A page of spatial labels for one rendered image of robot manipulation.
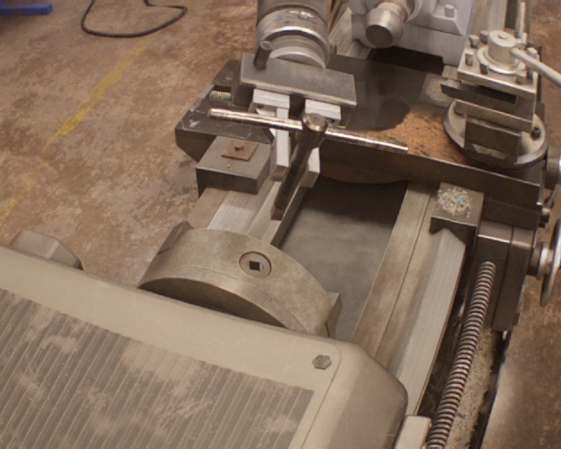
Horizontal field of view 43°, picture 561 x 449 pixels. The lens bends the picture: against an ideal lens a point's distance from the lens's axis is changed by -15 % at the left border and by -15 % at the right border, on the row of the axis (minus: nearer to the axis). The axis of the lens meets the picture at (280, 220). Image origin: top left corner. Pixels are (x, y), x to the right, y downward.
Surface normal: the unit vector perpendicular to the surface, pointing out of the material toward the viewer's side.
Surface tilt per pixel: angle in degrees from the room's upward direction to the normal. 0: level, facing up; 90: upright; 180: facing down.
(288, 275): 38
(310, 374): 0
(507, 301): 90
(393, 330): 0
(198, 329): 0
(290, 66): 20
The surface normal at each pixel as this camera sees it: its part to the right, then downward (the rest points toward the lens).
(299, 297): 0.69, -0.33
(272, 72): 0.27, -0.59
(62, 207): -0.04, -0.73
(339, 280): -0.16, -0.55
